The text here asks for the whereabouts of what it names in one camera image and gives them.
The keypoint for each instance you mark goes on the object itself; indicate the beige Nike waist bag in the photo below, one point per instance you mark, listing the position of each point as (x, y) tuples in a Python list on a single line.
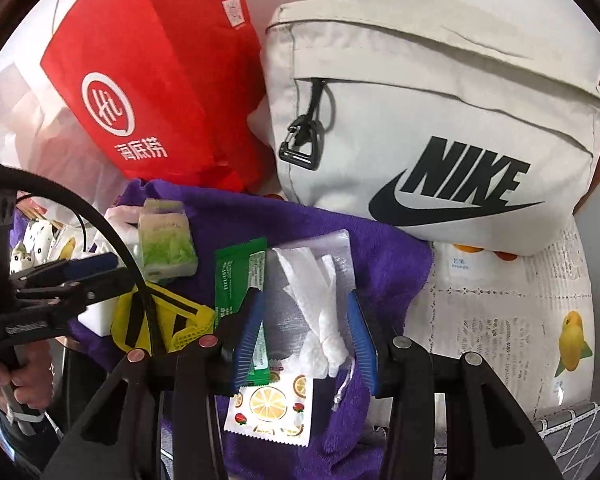
[(432, 116)]

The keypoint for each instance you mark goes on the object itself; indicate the yellow mesh pouch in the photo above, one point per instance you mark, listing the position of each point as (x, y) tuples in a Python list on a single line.
[(181, 321)]

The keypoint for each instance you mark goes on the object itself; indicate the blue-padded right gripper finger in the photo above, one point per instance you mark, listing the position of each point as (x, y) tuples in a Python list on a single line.
[(488, 436)]

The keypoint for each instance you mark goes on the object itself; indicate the grey checkered tablecloth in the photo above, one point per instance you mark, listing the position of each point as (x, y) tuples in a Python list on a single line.
[(573, 438)]

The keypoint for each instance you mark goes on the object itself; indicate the person's left hand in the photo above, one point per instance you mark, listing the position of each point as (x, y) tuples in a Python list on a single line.
[(33, 384)]

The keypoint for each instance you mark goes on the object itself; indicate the purple towel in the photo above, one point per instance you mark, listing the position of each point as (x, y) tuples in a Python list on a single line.
[(390, 269)]

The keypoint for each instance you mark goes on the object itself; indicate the white mesh drawstring pouch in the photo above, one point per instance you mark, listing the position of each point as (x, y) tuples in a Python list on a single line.
[(306, 289)]

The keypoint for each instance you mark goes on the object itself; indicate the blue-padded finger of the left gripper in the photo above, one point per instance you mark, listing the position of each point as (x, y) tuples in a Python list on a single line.
[(61, 271)]

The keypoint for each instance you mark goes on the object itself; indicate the white Miniso plastic bag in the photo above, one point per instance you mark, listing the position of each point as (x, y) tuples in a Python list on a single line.
[(58, 149)]

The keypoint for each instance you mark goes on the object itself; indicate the red Haidilao paper bag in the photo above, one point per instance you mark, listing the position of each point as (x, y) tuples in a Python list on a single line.
[(165, 88)]

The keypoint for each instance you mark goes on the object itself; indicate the white spotted plush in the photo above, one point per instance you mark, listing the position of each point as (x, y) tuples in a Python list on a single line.
[(43, 242)]

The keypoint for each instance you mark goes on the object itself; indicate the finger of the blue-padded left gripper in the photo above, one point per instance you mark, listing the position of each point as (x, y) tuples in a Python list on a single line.
[(117, 435)]

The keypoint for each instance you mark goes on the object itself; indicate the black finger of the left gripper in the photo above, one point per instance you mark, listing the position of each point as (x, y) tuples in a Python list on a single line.
[(81, 293)]

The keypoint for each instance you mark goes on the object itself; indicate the green wet wipe packet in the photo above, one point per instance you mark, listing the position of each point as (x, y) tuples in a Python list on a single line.
[(237, 269)]

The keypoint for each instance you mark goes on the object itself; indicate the orange fruit print sachet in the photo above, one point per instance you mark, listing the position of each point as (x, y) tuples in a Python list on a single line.
[(279, 412)]

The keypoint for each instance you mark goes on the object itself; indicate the green tissue mini pack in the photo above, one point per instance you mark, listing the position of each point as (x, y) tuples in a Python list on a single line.
[(166, 243)]

